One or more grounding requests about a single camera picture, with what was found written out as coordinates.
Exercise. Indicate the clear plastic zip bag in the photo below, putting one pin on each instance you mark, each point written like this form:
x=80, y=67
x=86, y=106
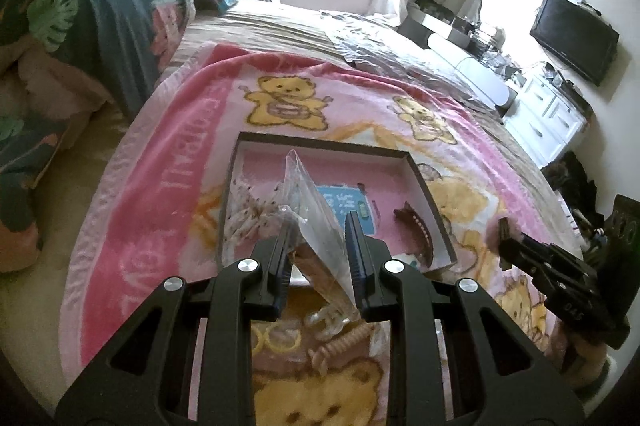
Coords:
x=312, y=226

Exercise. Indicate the dark floral duvet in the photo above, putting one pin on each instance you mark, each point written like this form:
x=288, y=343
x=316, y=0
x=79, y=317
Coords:
x=95, y=20

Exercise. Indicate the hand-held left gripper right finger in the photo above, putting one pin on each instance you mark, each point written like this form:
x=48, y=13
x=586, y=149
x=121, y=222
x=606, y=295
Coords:
x=353, y=251

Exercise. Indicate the brown hair claw clip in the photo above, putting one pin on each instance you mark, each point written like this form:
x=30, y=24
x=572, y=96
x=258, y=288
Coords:
x=417, y=228

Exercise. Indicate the blue printed card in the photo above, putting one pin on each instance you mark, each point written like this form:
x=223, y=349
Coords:
x=337, y=201

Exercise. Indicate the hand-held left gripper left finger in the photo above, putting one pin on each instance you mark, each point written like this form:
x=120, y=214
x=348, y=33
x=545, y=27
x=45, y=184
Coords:
x=286, y=273

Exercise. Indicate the white curved bed footboard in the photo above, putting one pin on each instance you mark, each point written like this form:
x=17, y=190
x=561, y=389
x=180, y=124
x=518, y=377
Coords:
x=475, y=73

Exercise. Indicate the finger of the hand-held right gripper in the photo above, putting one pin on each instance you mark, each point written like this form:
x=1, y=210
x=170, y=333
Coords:
x=512, y=230
x=522, y=253

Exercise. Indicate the black flat television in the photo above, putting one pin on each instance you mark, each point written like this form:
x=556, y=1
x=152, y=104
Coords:
x=572, y=35

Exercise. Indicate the white patterned hair bow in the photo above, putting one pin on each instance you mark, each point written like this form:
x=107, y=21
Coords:
x=247, y=218

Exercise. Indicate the clear plastic hair clip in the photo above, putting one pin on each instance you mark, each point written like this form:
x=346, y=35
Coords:
x=325, y=321

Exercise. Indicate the dark clothes pile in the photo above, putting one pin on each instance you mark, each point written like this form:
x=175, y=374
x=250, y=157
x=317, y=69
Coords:
x=575, y=191

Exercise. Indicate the dark cardboard box tray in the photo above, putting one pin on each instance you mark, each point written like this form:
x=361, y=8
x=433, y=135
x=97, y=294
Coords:
x=320, y=143

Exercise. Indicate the person's right hand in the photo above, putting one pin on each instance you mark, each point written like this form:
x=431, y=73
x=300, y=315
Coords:
x=587, y=356

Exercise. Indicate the white drawer cabinet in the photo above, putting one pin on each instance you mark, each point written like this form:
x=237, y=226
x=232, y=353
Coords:
x=542, y=115

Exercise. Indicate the dark storage box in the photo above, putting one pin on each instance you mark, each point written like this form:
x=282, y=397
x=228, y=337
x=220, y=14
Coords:
x=425, y=18

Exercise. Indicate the pink bear printed blanket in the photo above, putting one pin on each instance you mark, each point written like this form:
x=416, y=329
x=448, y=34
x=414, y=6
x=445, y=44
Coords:
x=165, y=206

